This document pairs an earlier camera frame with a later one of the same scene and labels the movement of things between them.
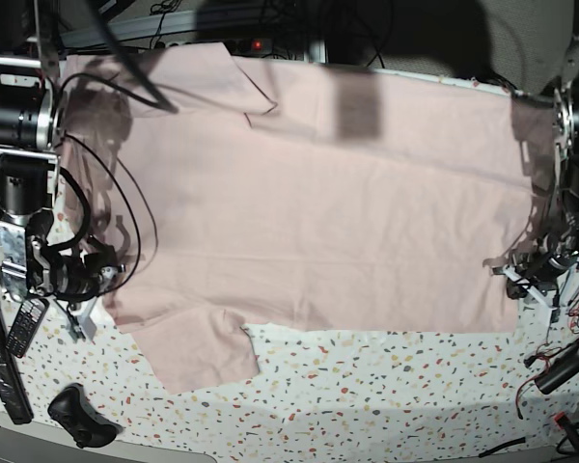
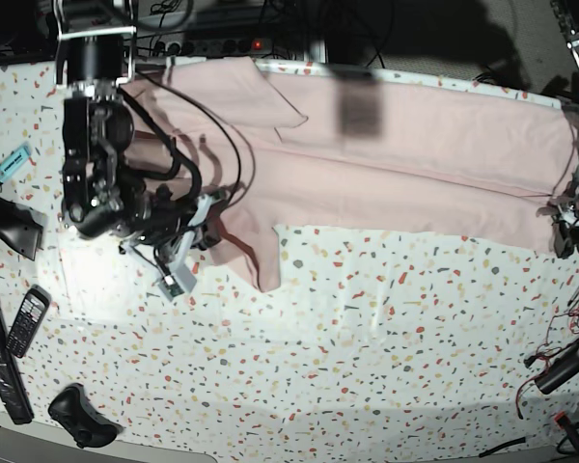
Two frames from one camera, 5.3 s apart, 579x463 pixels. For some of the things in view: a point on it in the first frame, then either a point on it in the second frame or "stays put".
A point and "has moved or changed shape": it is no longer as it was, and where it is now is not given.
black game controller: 71,409 stays put
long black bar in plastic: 1,350 stays put
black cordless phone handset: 30,317 stays put
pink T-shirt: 293,194 has moved or changed shape
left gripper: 82,280 -> 156,218
